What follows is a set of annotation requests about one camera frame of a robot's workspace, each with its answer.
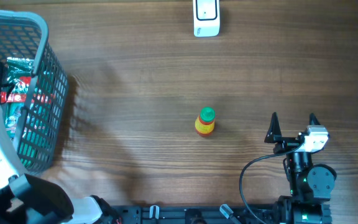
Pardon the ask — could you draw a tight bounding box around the green cap sauce bottle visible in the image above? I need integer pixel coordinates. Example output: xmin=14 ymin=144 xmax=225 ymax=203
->
xmin=195 ymin=107 xmax=216 ymax=137

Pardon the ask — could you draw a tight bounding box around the green 3M gloves package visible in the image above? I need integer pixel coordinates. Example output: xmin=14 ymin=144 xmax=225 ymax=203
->
xmin=2 ymin=57 xmax=49 ymax=168

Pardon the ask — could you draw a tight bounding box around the red stick sachet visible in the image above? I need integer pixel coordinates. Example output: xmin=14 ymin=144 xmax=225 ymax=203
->
xmin=0 ymin=91 xmax=52 ymax=103

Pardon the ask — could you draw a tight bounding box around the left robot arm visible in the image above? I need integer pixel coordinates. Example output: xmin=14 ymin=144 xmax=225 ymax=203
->
xmin=0 ymin=62 xmax=122 ymax=223

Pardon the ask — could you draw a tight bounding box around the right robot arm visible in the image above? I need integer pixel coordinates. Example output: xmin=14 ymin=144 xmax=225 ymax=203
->
xmin=264 ymin=112 xmax=337 ymax=223

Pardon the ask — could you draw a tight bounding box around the white barcode scanner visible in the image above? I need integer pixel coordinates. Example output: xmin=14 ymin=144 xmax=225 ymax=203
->
xmin=193 ymin=0 xmax=221 ymax=37

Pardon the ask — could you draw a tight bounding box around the grey plastic mesh basket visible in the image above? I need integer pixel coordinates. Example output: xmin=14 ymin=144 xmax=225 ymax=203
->
xmin=0 ymin=10 xmax=69 ymax=174

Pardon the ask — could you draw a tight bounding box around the black right camera cable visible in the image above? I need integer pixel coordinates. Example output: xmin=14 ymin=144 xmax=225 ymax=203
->
xmin=239 ymin=143 xmax=305 ymax=224

